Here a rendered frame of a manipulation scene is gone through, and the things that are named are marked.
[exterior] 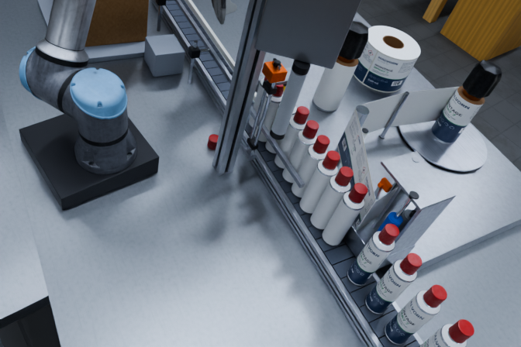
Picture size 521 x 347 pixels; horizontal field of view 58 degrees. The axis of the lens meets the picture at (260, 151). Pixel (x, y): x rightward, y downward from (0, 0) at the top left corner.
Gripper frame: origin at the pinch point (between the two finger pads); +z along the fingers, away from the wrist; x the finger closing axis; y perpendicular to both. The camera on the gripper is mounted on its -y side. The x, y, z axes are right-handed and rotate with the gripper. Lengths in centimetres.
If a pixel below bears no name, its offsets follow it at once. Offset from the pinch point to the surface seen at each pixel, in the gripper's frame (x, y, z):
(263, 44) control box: -55, -17, 1
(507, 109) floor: 59, 255, 85
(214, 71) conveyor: 2.5, -1.9, 16.3
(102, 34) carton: 22.4, -31.4, 3.3
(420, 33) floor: 142, 252, 37
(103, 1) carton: 16.5, -31.0, -6.9
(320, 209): -56, -3, 42
